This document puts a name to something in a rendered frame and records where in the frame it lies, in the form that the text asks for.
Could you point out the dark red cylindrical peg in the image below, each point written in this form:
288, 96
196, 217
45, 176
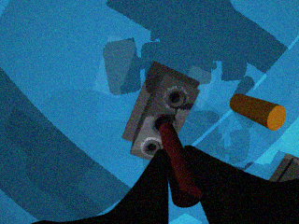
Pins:
184, 186

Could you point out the brown cylinder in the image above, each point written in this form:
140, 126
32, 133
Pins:
270, 115

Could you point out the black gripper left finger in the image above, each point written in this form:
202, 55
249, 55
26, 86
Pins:
146, 203

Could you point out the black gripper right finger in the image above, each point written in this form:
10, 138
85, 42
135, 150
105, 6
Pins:
231, 196

